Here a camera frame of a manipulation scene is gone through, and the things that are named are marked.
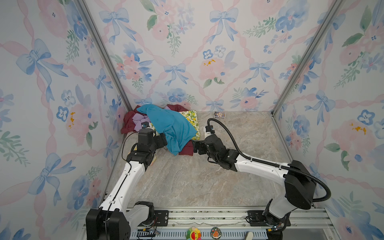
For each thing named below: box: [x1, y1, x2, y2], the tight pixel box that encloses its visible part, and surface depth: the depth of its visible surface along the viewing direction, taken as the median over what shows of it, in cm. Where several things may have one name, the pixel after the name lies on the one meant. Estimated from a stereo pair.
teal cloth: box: [136, 104, 198, 156], surface depth 102 cm
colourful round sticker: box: [185, 226, 202, 240], surface depth 70 cm
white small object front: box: [245, 231, 254, 240], surface depth 69 cm
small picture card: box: [213, 111, 226, 119], surface depth 119 cm
